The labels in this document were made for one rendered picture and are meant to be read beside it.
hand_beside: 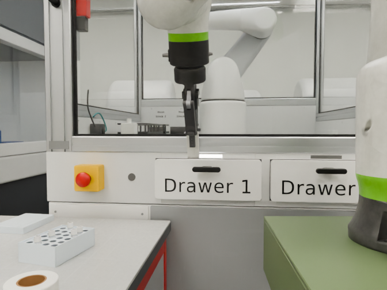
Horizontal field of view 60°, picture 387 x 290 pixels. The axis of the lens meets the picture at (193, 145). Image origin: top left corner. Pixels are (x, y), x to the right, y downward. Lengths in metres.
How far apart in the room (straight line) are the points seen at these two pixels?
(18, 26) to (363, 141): 1.40
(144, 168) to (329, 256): 0.63
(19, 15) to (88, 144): 0.78
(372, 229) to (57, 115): 0.84
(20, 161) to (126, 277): 1.03
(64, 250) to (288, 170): 0.57
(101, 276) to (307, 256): 0.35
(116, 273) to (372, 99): 0.48
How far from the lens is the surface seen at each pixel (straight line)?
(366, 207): 0.50
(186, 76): 0.78
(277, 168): 0.92
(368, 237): 0.49
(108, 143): 0.99
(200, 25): 0.76
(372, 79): 0.49
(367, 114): 0.49
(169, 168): 0.92
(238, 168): 0.91
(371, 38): 0.69
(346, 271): 0.41
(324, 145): 0.96
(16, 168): 1.54
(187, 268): 1.01
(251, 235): 0.97
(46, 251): 0.69
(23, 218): 1.00
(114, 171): 0.98
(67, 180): 1.04
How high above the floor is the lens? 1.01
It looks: 3 degrees down
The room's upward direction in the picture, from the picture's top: straight up
